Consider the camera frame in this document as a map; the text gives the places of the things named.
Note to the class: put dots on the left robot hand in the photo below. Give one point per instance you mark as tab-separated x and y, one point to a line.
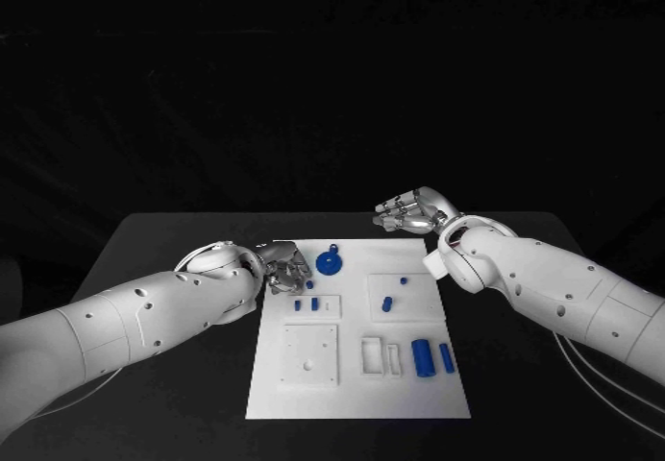
284	268

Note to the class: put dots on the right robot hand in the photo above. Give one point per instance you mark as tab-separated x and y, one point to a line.
415	212

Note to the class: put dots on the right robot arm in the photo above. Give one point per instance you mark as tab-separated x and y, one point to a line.
550	284

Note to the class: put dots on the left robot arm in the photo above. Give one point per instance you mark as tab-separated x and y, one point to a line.
118	324

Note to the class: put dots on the white task board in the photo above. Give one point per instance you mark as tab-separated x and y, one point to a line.
358	338

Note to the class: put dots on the blue gear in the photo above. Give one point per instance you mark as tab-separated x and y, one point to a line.
329	262

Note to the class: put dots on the blue short cylinder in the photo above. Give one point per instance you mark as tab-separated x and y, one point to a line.
387	303

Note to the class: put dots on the thick blue long cylinder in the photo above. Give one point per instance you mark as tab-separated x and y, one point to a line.
423	358

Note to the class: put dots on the thin blue long cylinder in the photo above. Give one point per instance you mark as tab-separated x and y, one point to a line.
446	357

